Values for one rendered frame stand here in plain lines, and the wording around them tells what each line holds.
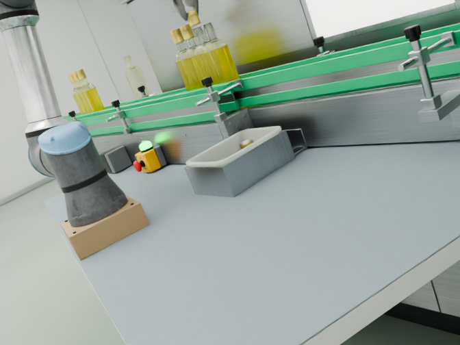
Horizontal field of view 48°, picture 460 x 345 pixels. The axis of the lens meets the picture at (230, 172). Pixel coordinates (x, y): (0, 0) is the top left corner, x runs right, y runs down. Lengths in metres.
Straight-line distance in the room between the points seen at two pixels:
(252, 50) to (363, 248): 0.99
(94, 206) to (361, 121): 0.65
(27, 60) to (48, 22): 6.31
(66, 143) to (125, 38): 6.88
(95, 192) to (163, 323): 0.52
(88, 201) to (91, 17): 6.77
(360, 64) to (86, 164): 0.67
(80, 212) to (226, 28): 0.79
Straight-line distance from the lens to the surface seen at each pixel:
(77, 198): 1.28
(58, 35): 7.73
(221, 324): 0.76
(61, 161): 1.27
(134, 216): 1.27
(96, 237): 1.26
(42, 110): 1.41
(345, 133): 1.28
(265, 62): 1.69
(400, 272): 0.74
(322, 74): 1.28
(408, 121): 1.17
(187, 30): 1.69
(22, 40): 1.42
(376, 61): 1.18
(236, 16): 1.69
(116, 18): 8.12
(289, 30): 1.54
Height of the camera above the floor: 1.13
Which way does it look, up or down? 16 degrees down
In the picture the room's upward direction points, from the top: 21 degrees counter-clockwise
